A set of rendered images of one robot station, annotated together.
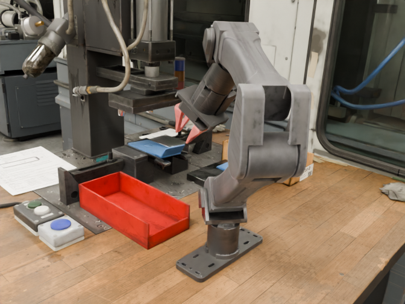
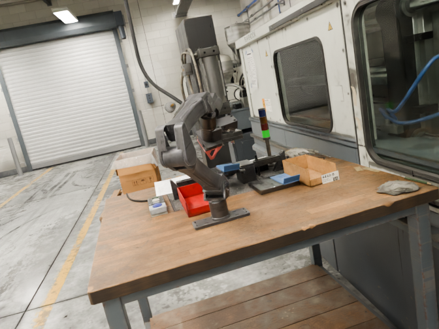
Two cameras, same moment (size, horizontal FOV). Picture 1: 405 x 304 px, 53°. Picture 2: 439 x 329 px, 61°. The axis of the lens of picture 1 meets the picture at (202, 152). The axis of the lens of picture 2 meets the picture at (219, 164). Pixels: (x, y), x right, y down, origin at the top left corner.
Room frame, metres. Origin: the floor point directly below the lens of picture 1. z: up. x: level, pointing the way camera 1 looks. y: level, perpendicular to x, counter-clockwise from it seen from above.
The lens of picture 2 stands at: (-0.28, -0.82, 1.37)
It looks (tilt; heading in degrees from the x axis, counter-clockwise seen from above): 12 degrees down; 37
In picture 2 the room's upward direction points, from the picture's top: 12 degrees counter-clockwise
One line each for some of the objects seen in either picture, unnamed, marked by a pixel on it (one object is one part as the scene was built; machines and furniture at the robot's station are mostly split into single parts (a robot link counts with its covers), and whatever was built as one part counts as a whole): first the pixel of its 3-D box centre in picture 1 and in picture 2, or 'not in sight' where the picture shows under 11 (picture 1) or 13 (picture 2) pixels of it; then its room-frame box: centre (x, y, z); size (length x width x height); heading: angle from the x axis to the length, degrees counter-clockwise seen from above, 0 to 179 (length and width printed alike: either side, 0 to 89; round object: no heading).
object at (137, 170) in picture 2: not in sight; (139, 171); (3.09, 3.07, 0.40); 0.67 x 0.60 x 0.50; 40
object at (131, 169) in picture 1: (151, 161); (231, 175); (1.08, 0.14, 0.94); 0.20 x 0.10 x 0.07; 138
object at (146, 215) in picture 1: (132, 205); (196, 198); (0.82, 0.15, 0.93); 0.25 x 0.12 x 0.06; 48
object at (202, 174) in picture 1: (227, 177); (272, 183); (1.06, -0.07, 0.91); 0.17 x 0.16 x 0.02; 138
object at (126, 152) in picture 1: (151, 147); (230, 167); (1.08, 0.14, 0.98); 0.20 x 0.10 x 0.01; 138
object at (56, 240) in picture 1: (61, 237); (159, 212); (0.72, 0.28, 0.90); 0.07 x 0.07 x 0.06; 48
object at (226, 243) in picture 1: (222, 236); (219, 209); (0.70, -0.05, 0.94); 0.20 x 0.07 x 0.08; 138
